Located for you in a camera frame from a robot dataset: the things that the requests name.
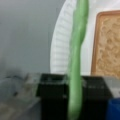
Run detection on green lettuce leaf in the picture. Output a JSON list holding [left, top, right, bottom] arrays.
[[67, 0, 89, 120]]

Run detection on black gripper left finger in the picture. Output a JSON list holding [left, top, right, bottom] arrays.
[[36, 73, 68, 120]]

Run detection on white round plate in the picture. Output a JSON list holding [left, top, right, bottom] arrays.
[[50, 0, 120, 75]]

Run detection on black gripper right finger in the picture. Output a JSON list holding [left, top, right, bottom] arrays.
[[81, 76, 113, 120]]

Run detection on toasted bread slice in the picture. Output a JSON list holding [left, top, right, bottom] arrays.
[[91, 10, 120, 78]]

